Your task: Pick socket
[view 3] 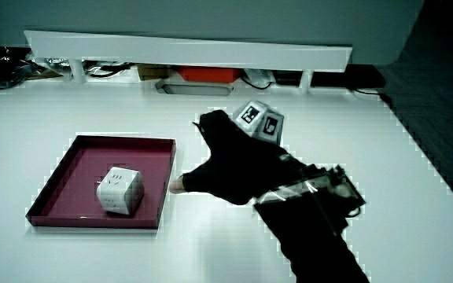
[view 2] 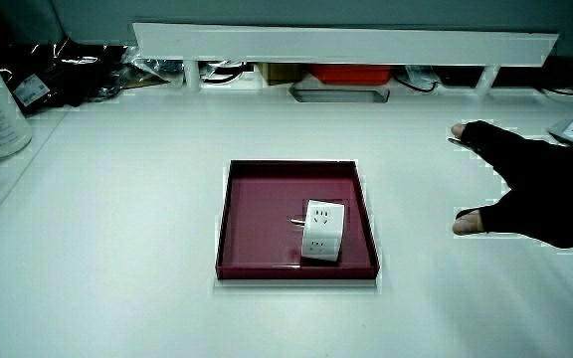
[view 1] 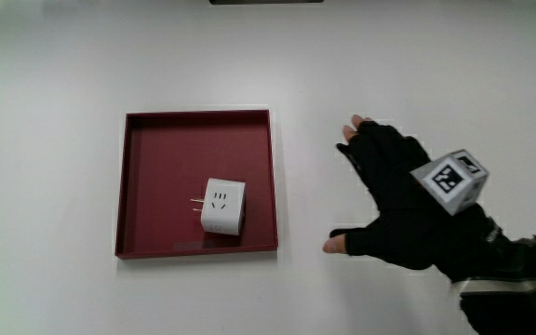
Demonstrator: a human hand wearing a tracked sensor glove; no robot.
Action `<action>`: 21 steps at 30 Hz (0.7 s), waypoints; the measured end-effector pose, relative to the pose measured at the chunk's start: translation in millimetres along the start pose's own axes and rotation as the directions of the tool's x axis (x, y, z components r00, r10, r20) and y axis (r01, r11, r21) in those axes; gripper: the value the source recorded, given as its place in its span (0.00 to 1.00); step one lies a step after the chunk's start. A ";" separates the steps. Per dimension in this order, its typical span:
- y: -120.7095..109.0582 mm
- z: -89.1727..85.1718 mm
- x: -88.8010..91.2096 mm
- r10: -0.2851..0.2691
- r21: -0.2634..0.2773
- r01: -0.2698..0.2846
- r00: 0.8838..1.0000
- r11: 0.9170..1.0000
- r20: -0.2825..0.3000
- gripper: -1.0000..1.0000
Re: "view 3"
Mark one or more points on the brown cardboard box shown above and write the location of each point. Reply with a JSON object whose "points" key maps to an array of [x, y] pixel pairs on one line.
{"points": [[152, 72]]}

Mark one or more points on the person's right hand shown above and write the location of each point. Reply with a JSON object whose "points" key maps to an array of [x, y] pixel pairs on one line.
{"points": [[234, 165]]}

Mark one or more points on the maroon square tray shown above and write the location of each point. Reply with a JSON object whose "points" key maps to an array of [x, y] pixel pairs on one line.
{"points": [[73, 177]]}

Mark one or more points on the white cube socket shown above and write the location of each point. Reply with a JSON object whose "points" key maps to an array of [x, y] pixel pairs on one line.
{"points": [[120, 190]]}

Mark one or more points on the orange box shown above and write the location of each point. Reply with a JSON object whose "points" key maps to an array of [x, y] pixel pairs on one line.
{"points": [[208, 74]]}

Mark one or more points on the white desk riser shelf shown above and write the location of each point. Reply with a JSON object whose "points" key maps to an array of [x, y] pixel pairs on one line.
{"points": [[191, 51]]}

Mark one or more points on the clear-covered wrist electronics module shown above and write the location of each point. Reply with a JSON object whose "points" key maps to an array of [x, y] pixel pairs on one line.
{"points": [[328, 192]]}

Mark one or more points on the white plastic bag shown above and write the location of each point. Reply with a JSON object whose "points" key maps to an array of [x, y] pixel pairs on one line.
{"points": [[258, 75]]}

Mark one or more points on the grey flat tray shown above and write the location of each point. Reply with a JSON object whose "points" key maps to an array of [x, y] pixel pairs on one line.
{"points": [[195, 89]]}

